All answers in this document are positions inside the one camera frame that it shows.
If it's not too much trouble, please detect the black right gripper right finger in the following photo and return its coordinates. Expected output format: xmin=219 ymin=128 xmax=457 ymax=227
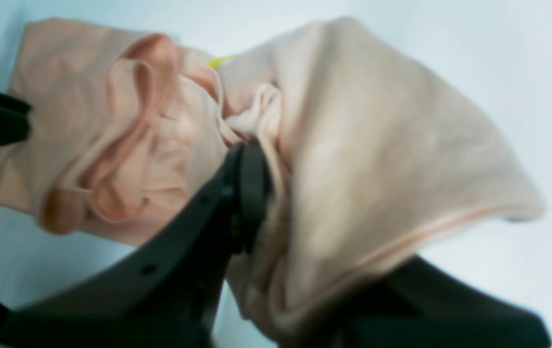
xmin=281 ymin=256 xmax=552 ymax=348

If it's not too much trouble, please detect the peach T-shirt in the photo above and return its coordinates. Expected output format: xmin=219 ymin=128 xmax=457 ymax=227
xmin=0 ymin=18 xmax=544 ymax=348

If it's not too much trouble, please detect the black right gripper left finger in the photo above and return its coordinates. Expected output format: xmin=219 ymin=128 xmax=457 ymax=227
xmin=0 ymin=140 xmax=271 ymax=348

